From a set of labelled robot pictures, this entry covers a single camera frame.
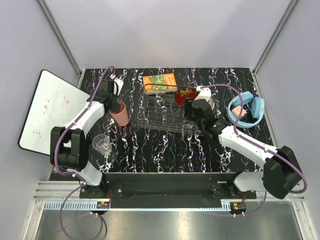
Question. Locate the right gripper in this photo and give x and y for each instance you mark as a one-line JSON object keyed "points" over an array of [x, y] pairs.
{"points": [[189, 107]]}

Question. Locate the brown patterned bowl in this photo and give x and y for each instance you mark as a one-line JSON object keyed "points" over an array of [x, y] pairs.
{"points": [[211, 103]]}

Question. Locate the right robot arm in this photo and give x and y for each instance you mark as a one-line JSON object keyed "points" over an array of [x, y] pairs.
{"points": [[280, 173]]}

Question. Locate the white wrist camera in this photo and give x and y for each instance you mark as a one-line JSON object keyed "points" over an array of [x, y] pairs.
{"points": [[203, 93], [118, 85]]}

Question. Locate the orange green book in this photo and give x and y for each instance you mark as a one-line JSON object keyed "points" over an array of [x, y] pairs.
{"points": [[159, 84]]}

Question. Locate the pink cube toy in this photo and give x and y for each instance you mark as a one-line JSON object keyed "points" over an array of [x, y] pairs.
{"points": [[238, 112]]}

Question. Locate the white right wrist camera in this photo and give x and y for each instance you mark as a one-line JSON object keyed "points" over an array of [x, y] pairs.
{"points": [[203, 93]]}

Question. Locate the white whiteboard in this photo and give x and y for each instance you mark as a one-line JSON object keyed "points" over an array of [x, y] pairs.
{"points": [[55, 102]]}

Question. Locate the red floral plate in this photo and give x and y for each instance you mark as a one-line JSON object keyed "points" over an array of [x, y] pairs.
{"points": [[185, 93]]}

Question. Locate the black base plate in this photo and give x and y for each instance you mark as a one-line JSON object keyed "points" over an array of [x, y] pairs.
{"points": [[166, 191]]}

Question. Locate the light blue headphones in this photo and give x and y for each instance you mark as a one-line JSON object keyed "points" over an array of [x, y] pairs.
{"points": [[252, 104]]}

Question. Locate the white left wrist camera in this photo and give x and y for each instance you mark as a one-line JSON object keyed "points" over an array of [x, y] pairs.
{"points": [[118, 85]]}

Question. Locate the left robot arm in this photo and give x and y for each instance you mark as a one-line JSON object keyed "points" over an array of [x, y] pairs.
{"points": [[69, 147]]}

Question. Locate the clear drinking glass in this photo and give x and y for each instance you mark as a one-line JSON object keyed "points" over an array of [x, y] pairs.
{"points": [[101, 143]]}

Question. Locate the pink plastic cup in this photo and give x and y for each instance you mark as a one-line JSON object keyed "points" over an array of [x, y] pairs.
{"points": [[121, 116]]}

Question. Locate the wire dish rack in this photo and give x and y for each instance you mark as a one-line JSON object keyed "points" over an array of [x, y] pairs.
{"points": [[156, 111]]}

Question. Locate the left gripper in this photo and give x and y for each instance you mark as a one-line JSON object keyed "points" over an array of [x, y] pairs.
{"points": [[117, 101]]}

